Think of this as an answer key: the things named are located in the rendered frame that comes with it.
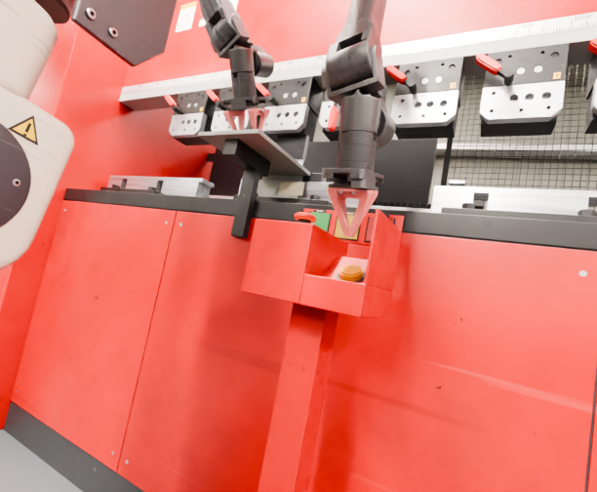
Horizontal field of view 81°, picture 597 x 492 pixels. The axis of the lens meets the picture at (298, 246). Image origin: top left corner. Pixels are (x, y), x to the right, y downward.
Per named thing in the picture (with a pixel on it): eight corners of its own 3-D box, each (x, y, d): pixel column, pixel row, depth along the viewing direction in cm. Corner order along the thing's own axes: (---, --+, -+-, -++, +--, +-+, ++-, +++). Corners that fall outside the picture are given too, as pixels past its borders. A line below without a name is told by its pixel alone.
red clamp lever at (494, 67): (480, 49, 76) (516, 71, 72) (480, 61, 80) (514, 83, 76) (473, 56, 77) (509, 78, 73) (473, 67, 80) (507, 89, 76)
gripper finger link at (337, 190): (378, 237, 57) (384, 179, 56) (364, 240, 51) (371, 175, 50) (339, 232, 60) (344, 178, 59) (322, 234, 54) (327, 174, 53)
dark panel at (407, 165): (199, 223, 185) (217, 144, 190) (202, 224, 187) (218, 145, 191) (420, 249, 131) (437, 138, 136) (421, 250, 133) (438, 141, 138)
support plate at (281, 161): (197, 136, 84) (198, 132, 84) (258, 175, 107) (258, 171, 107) (258, 133, 75) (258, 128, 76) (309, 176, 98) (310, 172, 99)
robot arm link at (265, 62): (207, 37, 84) (229, 12, 79) (237, 45, 93) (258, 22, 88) (229, 84, 85) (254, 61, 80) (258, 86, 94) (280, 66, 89)
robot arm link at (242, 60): (222, 46, 81) (242, 42, 78) (241, 50, 87) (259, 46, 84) (225, 78, 83) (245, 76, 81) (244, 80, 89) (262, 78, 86)
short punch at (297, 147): (272, 165, 106) (278, 135, 107) (275, 167, 108) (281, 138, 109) (300, 165, 101) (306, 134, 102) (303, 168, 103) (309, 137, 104)
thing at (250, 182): (205, 226, 80) (224, 139, 82) (243, 239, 93) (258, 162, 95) (218, 228, 78) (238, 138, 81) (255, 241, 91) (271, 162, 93)
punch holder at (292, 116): (258, 131, 106) (268, 80, 108) (272, 143, 114) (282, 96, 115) (301, 129, 99) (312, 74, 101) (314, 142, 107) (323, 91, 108)
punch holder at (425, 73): (389, 124, 87) (399, 63, 89) (396, 140, 95) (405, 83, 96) (454, 121, 80) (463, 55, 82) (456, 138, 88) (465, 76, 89)
